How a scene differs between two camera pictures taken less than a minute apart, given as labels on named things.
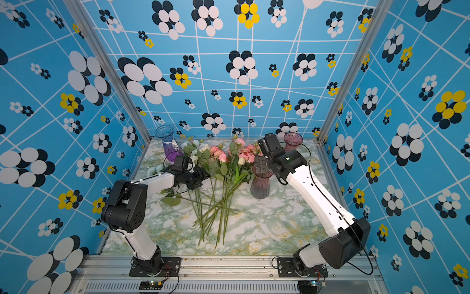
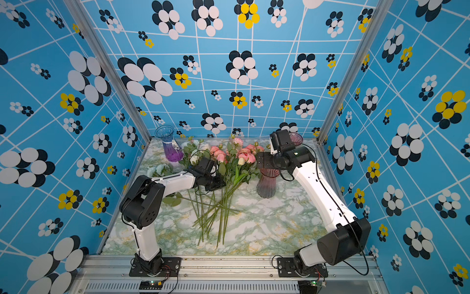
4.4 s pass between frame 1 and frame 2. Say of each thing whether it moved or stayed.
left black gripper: moved
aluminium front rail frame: stayed
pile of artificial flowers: stayed
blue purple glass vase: stayed
